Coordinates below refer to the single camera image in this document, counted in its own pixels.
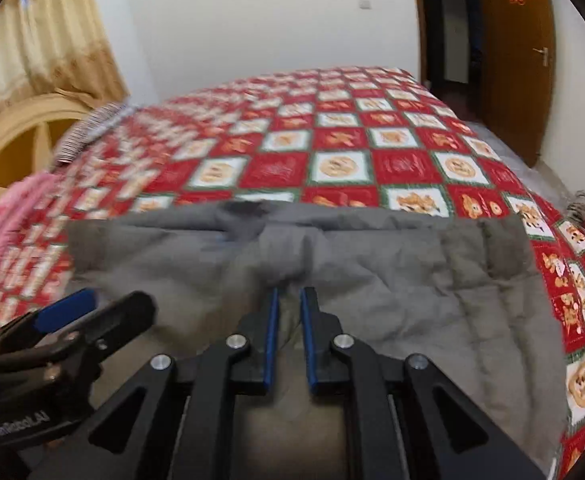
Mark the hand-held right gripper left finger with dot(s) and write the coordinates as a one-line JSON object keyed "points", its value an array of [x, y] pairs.
{"points": [[272, 345]]}

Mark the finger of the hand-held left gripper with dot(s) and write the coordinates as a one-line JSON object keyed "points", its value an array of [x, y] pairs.
{"points": [[122, 315], [67, 307]]}

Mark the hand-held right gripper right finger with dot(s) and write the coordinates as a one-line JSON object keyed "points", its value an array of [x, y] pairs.
{"points": [[306, 345]]}

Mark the grey puffer jacket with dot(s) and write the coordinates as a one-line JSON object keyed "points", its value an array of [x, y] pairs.
{"points": [[397, 270]]}

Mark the pink folded blanket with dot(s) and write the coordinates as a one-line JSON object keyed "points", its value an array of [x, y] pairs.
{"points": [[7, 215]]}

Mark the cream wooden headboard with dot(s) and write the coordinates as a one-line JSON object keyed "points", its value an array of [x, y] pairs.
{"points": [[12, 135]]}

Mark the striped pillow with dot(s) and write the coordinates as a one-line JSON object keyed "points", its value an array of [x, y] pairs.
{"points": [[90, 127]]}

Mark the red checked bedspread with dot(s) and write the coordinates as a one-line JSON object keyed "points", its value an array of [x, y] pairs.
{"points": [[322, 135]]}

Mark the beige patterned curtain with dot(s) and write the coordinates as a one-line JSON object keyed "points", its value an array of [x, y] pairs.
{"points": [[37, 35]]}

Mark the brown wooden door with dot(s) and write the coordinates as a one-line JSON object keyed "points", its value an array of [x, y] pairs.
{"points": [[512, 70]]}

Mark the dark wooden door frame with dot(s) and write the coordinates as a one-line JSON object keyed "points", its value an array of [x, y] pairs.
{"points": [[419, 20]]}

